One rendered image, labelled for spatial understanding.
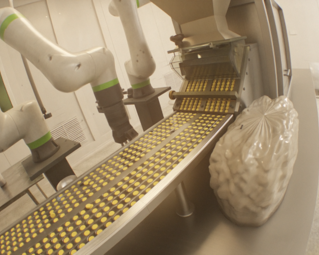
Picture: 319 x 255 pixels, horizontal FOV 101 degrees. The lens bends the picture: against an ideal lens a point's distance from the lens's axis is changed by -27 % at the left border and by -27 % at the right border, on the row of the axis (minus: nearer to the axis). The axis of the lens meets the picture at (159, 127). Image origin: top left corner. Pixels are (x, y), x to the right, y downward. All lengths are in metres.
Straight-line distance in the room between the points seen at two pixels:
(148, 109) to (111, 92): 0.59
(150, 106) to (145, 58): 0.34
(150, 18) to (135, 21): 2.93
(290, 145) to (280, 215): 0.16
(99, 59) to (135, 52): 0.44
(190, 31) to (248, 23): 0.28
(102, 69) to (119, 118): 0.17
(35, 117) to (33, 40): 0.33
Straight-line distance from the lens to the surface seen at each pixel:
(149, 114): 1.14
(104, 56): 0.56
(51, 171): 0.83
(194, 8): 0.60
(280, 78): 0.80
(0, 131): 0.72
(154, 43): 3.77
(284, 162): 0.36
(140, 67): 0.94
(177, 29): 0.83
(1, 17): 0.77
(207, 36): 0.58
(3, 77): 2.65
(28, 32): 0.62
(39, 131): 0.78
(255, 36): 0.80
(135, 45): 0.95
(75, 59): 0.48
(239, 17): 0.81
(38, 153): 0.81
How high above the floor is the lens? 1.16
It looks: 23 degrees down
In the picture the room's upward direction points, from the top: 17 degrees counter-clockwise
